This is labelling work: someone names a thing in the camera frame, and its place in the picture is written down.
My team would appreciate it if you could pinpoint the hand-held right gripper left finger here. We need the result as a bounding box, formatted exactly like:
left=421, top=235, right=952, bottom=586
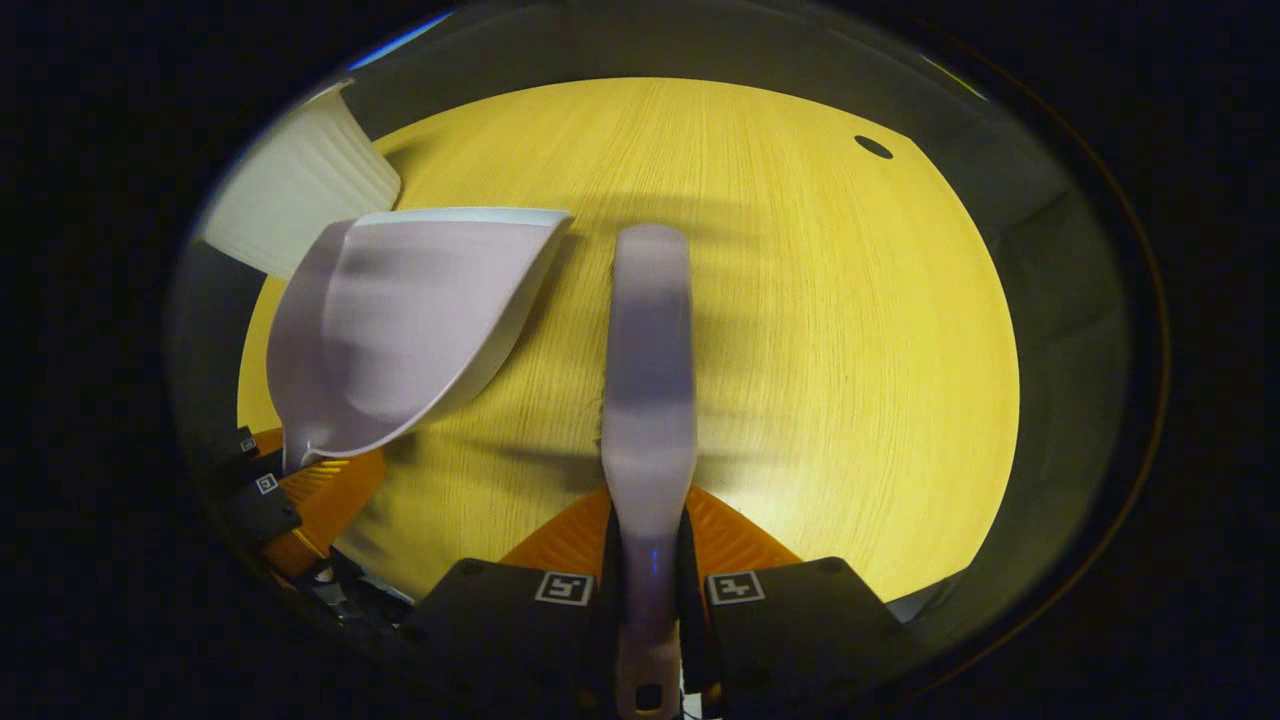
left=397, top=489, right=618, bottom=717

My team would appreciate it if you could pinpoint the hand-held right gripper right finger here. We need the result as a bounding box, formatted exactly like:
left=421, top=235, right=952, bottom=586
left=678, top=486, right=903, bottom=707

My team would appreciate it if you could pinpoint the small pale pink broom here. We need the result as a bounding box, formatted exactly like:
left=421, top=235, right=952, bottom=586
left=600, top=224, right=699, bottom=720

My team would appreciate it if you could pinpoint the pale pink plastic dustpan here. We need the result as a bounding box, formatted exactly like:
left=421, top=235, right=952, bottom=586
left=266, top=207, right=575, bottom=473

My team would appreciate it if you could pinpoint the white ribbed garbage bin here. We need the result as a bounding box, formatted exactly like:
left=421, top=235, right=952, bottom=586
left=200, top=85, right=402, bottom=281

